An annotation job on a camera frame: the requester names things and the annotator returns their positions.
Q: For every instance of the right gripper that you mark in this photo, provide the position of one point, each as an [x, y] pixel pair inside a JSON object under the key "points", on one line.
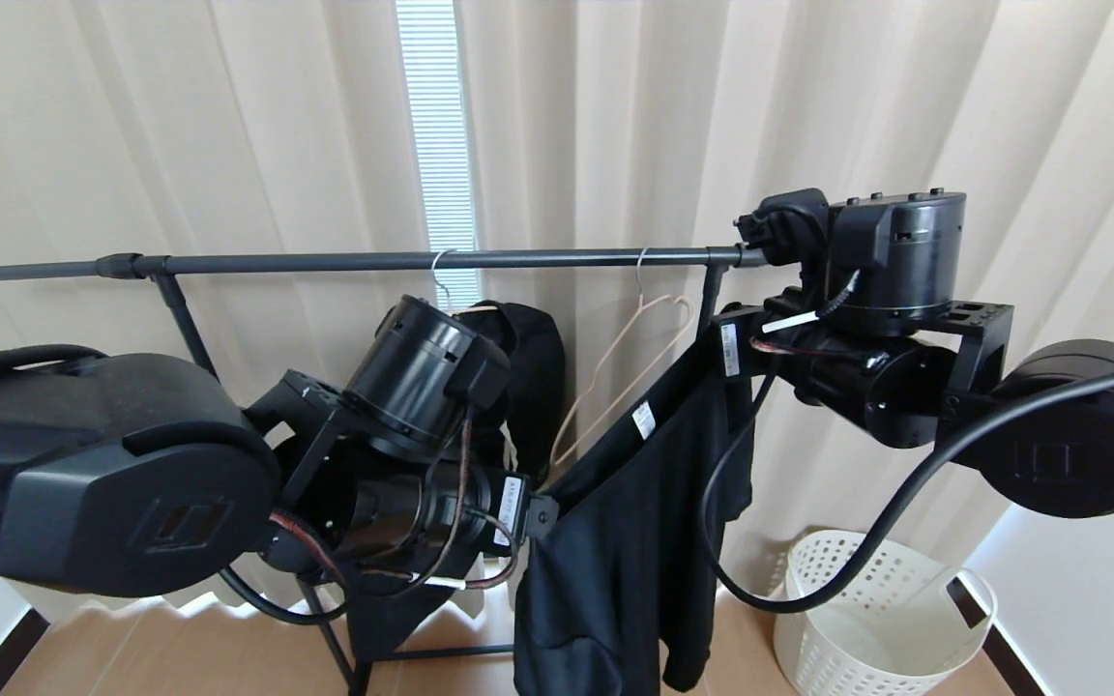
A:
{"points": [[866, 387]]}

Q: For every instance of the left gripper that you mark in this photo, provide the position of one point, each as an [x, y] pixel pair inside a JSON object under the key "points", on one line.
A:
{"points": [[422, 512]]}

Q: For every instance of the black shorts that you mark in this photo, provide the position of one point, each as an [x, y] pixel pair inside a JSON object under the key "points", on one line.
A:
{"points": [[528, 367]]}

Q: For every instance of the black garment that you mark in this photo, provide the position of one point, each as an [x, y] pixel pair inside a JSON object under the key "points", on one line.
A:
{"points": [[615, 541]]}

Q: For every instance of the pink clothes hanger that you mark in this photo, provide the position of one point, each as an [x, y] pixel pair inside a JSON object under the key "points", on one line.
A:
{"points": [[615, 362], [441, 280]]}

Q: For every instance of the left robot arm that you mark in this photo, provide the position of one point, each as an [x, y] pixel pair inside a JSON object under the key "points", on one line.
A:
{"points": [[112, 483]]}

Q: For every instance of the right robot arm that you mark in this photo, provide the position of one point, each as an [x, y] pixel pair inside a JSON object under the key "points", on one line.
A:
{"points": [[1070, 445]]}

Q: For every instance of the white laundry basket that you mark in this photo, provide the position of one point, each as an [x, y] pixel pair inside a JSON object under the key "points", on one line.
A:
{"points": [[847, 638]]}

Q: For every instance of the black clothes rack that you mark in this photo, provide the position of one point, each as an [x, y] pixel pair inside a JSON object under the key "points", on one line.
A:
{"points": [[325, 261]]}

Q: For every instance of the beige curtain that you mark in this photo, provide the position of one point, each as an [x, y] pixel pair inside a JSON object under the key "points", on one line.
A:
{"points": [[131, 116], [857, 116]]}

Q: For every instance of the window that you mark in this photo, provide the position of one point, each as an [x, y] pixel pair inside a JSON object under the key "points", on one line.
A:
{"points": [[441, 126]]}

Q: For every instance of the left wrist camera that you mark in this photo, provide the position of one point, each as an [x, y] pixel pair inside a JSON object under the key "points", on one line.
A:
{"points": [[480, 372]]}

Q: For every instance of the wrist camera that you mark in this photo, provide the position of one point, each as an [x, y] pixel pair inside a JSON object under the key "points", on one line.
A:
{"points": [[480, 372], [789, 222]]}

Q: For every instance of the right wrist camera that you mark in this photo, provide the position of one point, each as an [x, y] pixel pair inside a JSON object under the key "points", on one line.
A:
{"points": [[789, 222]]}

